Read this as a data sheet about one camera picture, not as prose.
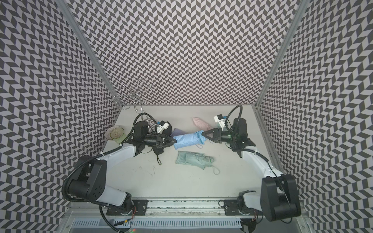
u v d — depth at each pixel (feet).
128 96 2.71
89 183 1.42
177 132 3.25
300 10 2.22
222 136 2.21
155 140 2.37
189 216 2.34
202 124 3.34
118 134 3.35
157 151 2.91
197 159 2.79
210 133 2.33
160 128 2.50
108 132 3.16
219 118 2.40
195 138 2.37
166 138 2.42
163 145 2.36
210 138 2.32
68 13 2.39
